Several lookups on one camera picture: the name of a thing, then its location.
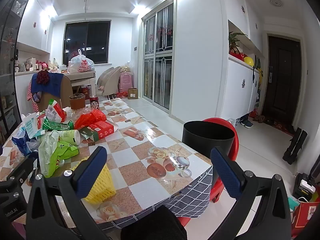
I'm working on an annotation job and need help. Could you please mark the pink plastic stools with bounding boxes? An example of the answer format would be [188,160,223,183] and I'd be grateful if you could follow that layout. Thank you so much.
[120,72,133,93]

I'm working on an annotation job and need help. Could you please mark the dark cloth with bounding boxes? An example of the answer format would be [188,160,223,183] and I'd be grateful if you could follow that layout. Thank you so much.
[120,204,188,240]

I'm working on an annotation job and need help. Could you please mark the white red printed plastic bag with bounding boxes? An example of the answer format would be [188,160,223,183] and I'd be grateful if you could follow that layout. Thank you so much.
[67,49,96,74]

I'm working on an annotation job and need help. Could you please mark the beige dining chair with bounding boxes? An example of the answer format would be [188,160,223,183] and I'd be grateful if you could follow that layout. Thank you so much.
[96,67,113,98]
[104,66,122,99]

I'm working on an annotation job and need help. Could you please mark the potted plant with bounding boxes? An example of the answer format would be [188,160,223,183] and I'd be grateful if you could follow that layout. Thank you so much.
[228,31,248,56]

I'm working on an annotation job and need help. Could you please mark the black trash bin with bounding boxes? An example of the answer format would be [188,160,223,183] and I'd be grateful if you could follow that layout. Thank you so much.
[182,121,235,180]

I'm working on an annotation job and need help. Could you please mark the patterned tablecloth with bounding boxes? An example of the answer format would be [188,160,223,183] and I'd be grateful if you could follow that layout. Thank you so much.
[0,97,213,225]

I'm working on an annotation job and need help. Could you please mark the yellow foam net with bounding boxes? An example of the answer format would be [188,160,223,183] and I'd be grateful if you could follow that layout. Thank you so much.
[72,157,117,203]

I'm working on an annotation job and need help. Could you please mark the red white snack bag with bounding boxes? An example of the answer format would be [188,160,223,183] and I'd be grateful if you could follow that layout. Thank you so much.
[46,99,67,123]

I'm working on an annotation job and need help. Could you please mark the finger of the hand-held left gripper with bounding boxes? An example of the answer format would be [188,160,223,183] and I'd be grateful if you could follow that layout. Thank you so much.
[0,156,38,184]

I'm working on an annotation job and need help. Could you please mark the white cabinet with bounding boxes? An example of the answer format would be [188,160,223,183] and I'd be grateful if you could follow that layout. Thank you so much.
[217,19,263,123]

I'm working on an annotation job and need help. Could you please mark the red checked cloth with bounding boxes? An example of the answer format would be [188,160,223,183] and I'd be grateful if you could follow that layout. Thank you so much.
[26,82,42,103]

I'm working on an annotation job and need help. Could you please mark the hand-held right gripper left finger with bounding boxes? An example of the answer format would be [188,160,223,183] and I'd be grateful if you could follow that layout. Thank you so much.
[25,146,108,240]

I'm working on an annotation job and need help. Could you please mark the green plastic bag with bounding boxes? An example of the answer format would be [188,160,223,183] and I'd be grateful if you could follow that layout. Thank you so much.
[38,130,80,178]

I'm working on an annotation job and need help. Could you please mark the red gift bag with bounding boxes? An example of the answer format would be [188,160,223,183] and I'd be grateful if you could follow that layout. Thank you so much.
[291,201,320,238]

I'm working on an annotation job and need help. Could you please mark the grey checked cloth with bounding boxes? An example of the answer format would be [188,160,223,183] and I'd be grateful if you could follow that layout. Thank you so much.
[157,167,214,217]

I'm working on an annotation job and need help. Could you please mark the blue cloth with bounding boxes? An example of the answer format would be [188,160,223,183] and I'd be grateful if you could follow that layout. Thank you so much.
[31,72,63,93]

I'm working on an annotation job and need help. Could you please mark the teal paper bag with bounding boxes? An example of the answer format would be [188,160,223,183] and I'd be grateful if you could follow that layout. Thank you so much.
[287,196,302,213]

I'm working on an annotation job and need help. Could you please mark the green snack packet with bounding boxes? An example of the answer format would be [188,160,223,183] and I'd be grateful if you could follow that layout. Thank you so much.
[42,117,75,131]

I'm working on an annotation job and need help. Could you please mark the red plastic stool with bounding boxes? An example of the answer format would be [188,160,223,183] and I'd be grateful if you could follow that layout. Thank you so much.
[176,117,240,228]

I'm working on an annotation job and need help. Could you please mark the green white drink bottle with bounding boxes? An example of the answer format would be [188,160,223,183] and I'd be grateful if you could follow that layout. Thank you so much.
[58,129,81,146]

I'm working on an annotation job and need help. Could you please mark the dark window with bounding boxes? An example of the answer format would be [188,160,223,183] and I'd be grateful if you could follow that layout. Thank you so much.
[62,20,111,66]

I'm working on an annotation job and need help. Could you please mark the blue plastic bag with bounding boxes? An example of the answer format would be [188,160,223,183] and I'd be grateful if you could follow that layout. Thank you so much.
[11,127,39,157]

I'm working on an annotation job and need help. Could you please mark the red carton box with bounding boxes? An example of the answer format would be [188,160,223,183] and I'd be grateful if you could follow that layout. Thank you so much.
[79,120,116,143]

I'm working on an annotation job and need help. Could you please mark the glass display cabinet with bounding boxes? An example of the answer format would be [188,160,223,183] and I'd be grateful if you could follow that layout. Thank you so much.
[0,0,31,142]

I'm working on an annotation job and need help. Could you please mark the white teal packet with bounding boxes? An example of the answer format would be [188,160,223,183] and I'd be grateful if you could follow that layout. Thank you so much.
[22,113,46,138]

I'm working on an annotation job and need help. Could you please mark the dark entrance door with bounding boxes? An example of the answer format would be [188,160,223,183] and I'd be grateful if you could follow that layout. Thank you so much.
[262,35,302,126]

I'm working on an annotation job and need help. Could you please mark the red door mat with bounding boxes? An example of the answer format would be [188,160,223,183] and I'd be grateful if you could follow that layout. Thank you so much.
[264,118,296,136]

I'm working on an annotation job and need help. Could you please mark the beige dining table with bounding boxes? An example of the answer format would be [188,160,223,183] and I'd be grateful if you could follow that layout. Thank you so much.
[62,70,97,93]

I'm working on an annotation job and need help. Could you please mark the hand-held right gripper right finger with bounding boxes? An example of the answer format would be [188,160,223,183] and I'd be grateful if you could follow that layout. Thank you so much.
[211,146,293,240]

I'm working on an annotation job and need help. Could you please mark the vacuum cleaner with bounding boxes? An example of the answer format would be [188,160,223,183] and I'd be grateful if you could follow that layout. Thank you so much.
[292,162,320,201]

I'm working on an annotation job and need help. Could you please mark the sliding glass door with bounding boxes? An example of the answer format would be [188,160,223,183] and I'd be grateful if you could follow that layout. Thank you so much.
[141,0,175,111]

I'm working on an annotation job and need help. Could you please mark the brown jar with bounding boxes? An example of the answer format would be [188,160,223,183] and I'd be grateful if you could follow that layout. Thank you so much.
[69,93,86,110]

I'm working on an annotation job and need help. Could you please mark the red drink can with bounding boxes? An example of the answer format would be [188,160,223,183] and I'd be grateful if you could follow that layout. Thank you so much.
[89,95,100,111]

